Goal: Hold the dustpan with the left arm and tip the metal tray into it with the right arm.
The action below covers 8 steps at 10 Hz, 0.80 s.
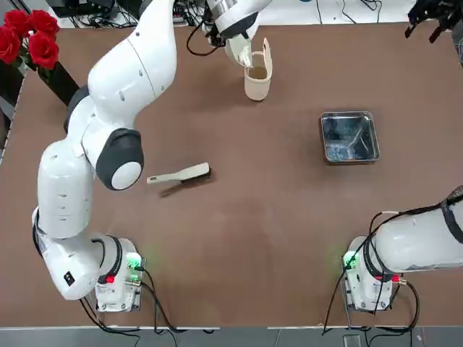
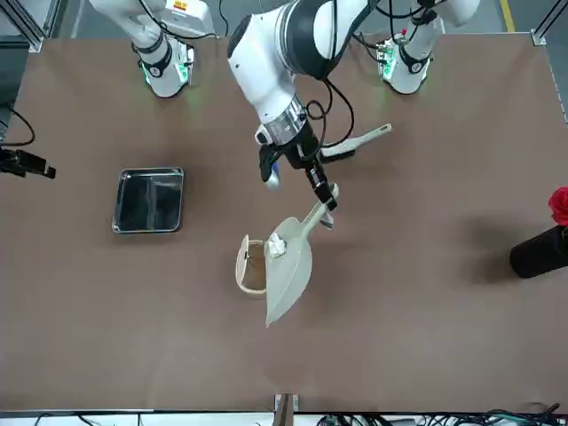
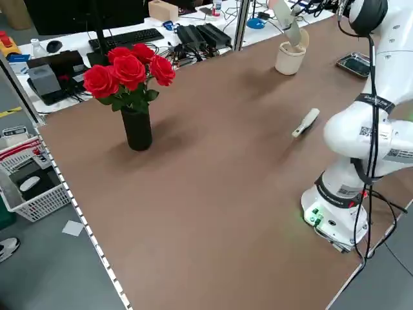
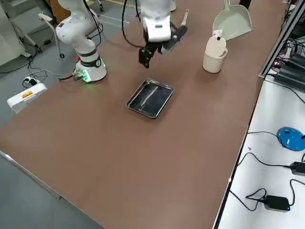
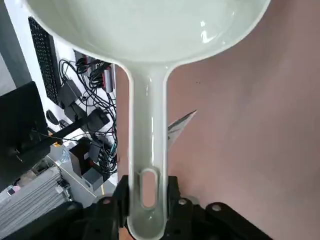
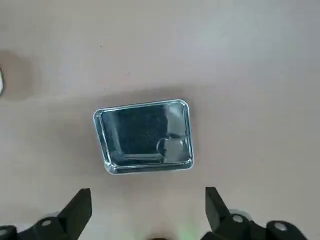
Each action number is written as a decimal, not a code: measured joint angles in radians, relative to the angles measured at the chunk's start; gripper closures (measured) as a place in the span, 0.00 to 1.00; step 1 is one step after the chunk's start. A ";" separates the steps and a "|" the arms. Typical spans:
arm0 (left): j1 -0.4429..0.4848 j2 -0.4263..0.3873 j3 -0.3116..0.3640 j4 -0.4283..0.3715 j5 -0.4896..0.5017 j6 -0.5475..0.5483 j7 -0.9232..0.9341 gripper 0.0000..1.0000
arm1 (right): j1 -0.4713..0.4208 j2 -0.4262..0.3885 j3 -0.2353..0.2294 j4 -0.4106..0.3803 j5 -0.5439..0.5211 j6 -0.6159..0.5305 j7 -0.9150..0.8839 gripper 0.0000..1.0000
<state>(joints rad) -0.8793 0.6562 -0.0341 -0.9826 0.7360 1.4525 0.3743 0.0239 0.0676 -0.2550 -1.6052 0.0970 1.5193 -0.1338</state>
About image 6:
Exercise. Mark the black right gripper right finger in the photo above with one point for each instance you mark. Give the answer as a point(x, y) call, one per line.
point(220, 220)

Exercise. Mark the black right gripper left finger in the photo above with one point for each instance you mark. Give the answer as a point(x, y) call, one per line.
point(72, 215)

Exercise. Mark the metal tray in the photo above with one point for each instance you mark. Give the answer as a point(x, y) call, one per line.
point(140, 135)

